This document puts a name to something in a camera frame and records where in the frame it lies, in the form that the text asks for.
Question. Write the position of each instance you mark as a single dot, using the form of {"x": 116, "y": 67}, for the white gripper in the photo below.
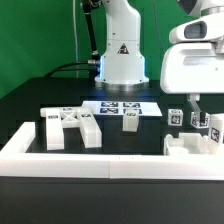
{"x": 195, "y": 62}

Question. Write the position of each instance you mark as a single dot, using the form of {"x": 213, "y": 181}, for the white chair seat part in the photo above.
{"x": 186, "y": 143}

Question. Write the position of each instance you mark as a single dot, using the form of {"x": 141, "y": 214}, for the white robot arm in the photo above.
{"x": 122, "y": 66}

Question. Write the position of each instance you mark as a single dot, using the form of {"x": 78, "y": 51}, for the white tagged cube right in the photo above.
{"x": 200, "y": 120}

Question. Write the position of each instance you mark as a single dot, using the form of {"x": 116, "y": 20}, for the white tagged cube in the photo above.
{"x": 200, "y": 120}
{"x": 175, "y": 117}

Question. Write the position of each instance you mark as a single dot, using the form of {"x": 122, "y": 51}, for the white tagged cube left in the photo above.
{"x": 175, "y": 117}

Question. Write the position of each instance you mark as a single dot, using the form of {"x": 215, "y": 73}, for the white marker sheet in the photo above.
{"x": 118, "y": 108}

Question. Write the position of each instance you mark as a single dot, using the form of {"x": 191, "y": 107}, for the white chair back frame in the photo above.
{"x": 60, "y": 118}

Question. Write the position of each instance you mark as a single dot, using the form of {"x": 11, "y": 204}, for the white U-shaped fence frame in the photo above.
{"x": 176, "y": 163}

